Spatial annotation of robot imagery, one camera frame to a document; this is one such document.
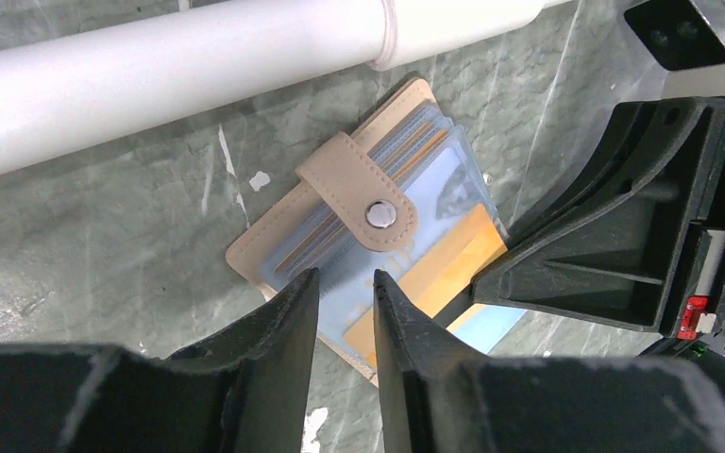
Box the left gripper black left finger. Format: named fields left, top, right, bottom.
left=0, top=269, right=319, bottom=452

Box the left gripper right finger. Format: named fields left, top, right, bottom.
left=374, top=270, right=725, bottom=452

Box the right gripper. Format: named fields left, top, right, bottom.
left=470, top=96, right=725, bottom=361

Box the orange magnetic stripe card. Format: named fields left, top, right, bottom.
left=344, top=203, right=507, bottom=374

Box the silver VIP credit card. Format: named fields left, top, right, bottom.
left=400, top=145, right=497, bottom=221

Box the white PVC pipe frame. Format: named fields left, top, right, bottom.
left=0, top=0, right=548, bottom=175

